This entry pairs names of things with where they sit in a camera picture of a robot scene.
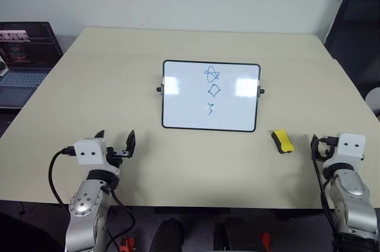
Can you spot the yellow and black eraser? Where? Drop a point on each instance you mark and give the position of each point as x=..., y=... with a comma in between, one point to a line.
x=285, y=142

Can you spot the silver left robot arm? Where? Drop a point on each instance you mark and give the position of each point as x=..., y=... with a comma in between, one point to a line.
x=86, y=201

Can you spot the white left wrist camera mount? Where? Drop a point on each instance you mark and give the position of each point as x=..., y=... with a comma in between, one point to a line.
x=89, y=151

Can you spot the dark rounded shape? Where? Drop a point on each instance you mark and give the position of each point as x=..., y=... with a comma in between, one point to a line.
x=167, y=237

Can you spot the white round object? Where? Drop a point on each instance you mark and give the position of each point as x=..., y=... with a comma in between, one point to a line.
x=374, y=102

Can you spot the red-orange floor object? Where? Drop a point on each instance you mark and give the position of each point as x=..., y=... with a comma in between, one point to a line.
x=127, y=244
x=266, y=240

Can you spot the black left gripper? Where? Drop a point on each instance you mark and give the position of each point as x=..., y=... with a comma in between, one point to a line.
x=111, y=157

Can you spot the black table frame bar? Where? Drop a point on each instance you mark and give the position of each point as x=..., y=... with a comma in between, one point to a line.
x=193, y=210

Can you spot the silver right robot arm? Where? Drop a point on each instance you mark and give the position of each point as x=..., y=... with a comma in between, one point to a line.
x=353, y=192

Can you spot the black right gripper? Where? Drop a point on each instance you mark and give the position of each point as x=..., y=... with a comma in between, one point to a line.
x=321, y=157

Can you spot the small black-framed whiteboard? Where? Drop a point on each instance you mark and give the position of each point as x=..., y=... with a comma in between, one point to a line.
x=184, y=109

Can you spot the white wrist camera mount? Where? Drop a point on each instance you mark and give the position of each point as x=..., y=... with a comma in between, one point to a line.
x=89, y=151
x=350, y=152

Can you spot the open grey laptop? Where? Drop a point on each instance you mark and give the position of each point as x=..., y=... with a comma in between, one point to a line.
x=26, y=50

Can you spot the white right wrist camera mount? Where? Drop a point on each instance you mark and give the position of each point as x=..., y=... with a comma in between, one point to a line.
x=350, y=152

